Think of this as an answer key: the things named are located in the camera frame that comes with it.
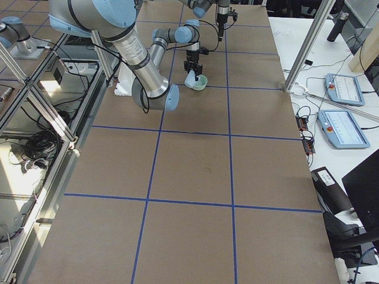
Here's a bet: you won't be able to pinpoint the light blue plastic cup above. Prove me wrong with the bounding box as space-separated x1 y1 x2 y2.
184 70 196 88

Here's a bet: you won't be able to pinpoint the white column pedestal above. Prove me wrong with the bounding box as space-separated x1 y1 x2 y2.
114 64 135 96

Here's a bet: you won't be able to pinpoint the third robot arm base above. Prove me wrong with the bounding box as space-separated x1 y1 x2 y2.
1 16 50 60

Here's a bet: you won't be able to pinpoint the wooden board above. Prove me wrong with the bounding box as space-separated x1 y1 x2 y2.
348 0 379 73

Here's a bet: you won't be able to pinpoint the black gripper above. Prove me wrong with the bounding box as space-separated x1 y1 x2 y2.
184 50 203 82
216 12 229 41

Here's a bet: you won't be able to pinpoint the black box with label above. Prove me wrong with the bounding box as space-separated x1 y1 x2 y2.
311 167 353 215

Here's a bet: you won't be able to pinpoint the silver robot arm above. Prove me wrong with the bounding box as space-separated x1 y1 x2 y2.
49 1 200 111
180 0 233 41

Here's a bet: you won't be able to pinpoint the black cylindrical bottle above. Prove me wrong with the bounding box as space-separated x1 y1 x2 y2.
327 12 349 42

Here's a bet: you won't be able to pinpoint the small red circuit board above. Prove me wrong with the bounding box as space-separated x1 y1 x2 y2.
296 117 309 131

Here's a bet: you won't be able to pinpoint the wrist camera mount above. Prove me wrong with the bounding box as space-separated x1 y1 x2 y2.
198 47 210 56
228 7 238 22

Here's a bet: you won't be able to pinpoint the lower blue teach pendant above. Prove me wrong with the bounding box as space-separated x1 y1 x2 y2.
317 109 370 150

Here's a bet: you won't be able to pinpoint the upper blue teach pendant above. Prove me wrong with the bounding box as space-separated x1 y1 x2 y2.
325 73 365 107

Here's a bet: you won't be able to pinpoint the mint green bowl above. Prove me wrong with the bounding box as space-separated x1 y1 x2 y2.
191 75 208 91

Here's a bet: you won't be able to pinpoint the metal rod on table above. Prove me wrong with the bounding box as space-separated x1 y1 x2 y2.
302 92 379 122

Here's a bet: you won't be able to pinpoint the coiled black cables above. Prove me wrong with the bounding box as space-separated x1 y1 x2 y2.
8 130 60 172

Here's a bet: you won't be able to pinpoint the aluminium frame post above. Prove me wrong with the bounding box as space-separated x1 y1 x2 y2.
282 0 335 93

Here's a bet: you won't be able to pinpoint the blue teach pendant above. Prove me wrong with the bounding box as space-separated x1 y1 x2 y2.
325 73 365 107
317 109 370 150

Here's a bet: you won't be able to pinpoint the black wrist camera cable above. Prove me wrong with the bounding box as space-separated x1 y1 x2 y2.
195 19 222 53

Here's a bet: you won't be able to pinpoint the black monitor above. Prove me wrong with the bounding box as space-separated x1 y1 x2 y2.
342 153 378 231

